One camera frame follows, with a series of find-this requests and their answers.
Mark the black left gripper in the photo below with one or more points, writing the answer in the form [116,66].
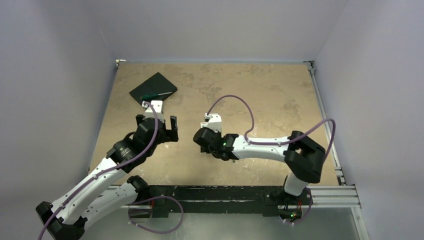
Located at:
[169,134]

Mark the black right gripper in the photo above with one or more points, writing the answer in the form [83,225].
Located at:
[201,138]

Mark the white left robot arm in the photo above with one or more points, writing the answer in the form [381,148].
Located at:
[68,217]

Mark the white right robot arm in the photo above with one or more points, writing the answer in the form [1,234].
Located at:
[303,156]

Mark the black foam block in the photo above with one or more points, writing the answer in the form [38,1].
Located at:
[156,84]

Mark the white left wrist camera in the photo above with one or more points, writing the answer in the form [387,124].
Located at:
[154,106]

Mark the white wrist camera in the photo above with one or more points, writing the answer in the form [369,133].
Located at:
[212,121]
[154,106]

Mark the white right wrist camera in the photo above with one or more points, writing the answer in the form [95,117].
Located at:
[212,121]

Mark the green handled screwdriver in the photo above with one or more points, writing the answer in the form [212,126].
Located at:
[148,97]

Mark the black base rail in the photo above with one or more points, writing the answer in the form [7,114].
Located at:
[268,201]

